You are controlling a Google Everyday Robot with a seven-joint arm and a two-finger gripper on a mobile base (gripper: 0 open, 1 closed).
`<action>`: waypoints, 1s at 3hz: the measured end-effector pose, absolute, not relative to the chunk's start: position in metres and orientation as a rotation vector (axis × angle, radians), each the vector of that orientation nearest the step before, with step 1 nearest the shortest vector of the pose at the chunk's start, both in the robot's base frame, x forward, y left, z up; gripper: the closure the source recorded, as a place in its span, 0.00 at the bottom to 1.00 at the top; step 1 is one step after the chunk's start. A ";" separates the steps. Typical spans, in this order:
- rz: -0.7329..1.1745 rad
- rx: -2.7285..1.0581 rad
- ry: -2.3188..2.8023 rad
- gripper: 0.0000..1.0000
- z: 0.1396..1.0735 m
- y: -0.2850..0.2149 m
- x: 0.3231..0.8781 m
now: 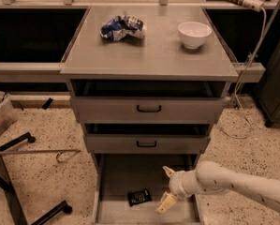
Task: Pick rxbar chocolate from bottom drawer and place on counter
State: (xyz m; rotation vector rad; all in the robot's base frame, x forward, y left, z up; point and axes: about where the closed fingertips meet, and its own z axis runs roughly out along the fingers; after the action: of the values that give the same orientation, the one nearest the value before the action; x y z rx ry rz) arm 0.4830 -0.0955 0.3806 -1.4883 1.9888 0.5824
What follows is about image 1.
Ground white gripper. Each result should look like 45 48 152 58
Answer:
156 166 196 214

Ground black rxbar chocolate bar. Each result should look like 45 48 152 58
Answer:
127 189 152 206

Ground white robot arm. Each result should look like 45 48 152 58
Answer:
156 161 280 214

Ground bottom grey open drawer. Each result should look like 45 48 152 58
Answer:
92 154 204 225

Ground middle grey drawer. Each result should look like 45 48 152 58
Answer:
83 124 210 154

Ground grey drawer cabinet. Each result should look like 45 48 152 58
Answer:
60 5 240 225

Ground top grey drawer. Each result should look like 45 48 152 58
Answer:
70 79 224 124

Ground metal rod with hook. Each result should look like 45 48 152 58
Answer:
0 149 81 157

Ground dark cabinet at right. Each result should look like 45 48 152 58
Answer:
254 40 280 128

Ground small black floor block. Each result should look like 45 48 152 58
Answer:
42 97 53 110

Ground white ceramic bowl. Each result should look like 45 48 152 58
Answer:
178 22 213 49

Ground crumpled blue chip bag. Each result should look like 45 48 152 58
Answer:
100 16 146 41

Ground black stand base legs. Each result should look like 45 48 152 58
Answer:
0 132 72 225

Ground clear plastic storage bin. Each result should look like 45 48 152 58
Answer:
0 96 17 135

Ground white power cable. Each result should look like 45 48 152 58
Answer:
219 0 280 140

